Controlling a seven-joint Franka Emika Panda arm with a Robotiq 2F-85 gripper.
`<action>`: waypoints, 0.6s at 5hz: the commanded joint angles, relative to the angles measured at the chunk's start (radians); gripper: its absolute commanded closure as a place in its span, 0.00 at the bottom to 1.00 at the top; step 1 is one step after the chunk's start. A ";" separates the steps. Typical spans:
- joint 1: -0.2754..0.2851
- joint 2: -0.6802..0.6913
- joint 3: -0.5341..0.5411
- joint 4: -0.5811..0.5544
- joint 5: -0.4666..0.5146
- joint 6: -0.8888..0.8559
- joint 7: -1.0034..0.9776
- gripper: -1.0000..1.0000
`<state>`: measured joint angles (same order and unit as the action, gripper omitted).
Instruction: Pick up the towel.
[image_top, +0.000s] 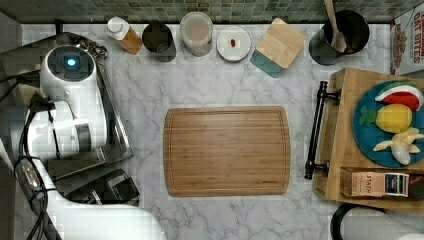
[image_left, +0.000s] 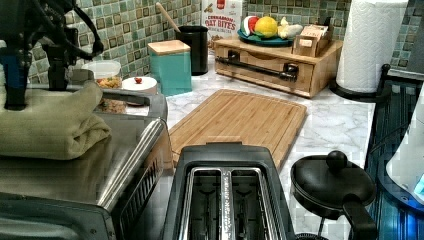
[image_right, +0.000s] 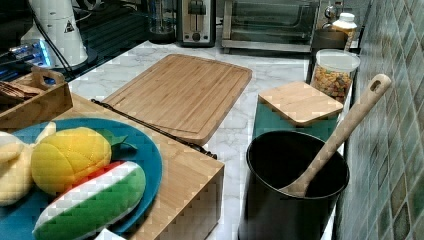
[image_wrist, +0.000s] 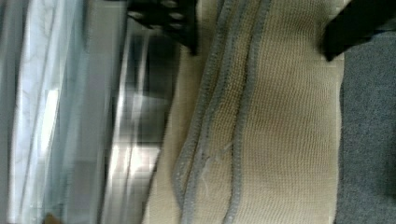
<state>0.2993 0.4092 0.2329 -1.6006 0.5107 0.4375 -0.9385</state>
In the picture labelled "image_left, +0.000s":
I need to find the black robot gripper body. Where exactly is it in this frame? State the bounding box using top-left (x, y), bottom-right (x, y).
top-left (0, 0), bottom-right (78, 56)

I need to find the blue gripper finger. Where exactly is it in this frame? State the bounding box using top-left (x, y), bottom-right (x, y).
top-left (0, 47), bottom-right (32, 111)

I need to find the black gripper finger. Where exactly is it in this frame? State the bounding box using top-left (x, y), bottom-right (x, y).
top-left (42, 45), bottom-right (76, 91)

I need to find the beige towel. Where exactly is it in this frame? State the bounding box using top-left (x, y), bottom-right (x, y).
top-left (0, 82), bottom-right (111, 160)

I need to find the white paper towel roll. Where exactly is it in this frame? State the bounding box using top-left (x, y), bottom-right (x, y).
top-left (336, 0), bottom-right (408, 89)

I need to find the black paper towel stand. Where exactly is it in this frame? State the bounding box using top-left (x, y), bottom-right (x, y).
top-left (329, 64), bottom-right (391, 103)

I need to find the clear jar with pasta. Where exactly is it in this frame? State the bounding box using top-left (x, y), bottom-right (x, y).
top-left (82, 60), bottom-right (126, 114)

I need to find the teal canister with wooden lid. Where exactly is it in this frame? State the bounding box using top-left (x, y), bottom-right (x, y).
top-left (148, 40), bottom-right (192, 96)

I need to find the wooden spoon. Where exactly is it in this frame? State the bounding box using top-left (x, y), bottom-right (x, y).
top-left (155, 2), bottom-right (181, 33)

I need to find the black utensil holder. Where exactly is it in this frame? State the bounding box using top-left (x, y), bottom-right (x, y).
top-left (176, 26), bottom-right (208, 76)

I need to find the stainless steel toaster oven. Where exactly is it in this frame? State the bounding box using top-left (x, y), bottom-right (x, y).
top-left (1, 89), bottom-right (172, 240)

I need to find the cinnamon oat bites cereal box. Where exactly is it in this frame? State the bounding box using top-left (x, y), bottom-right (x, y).
top-left (201, 0), bottom-right (244, 50)

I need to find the bamboo cutting board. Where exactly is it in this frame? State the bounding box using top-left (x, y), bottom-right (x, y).
top-left (170, 89), bottom-right (307, 168)

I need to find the red and white toy fruit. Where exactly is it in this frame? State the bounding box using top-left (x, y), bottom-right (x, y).
top-left (240, 16), bottom-right (259, 37)

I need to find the teal fruit plate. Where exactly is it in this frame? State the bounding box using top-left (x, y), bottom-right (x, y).
top-left (237, 30), bottom-right (293, 47)

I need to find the yellow toy lemon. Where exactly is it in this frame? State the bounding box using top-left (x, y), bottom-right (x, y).
top-left (254, 16), bottom-right (278, 38)

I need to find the black two-slot toaster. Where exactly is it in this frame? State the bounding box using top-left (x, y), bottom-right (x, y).
top-left (161, 143), bottom-right (295, 240)

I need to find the wooden drawer box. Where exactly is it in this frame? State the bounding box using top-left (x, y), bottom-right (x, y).
top-left (215, 38), bottom-right (343, 98)

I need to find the white toy garlic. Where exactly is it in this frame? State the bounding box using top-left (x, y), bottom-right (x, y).
top-left (277, 17), bottom-right (303, 39)

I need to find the wooden tea bag holder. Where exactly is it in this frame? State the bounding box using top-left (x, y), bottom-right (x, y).
top-left (292, 25), bottom-right (333, 57)

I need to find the black lidded frying pan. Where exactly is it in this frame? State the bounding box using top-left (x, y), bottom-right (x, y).
top-left (290, 150), bottom-right (378, 240)

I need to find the black dish rack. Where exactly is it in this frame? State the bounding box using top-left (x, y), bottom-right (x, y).
top-left (365, 66), bottom-right (424, 240)

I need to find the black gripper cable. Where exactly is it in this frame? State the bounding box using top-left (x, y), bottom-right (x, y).
top-left (29, 0), bottom-right (105, 62)

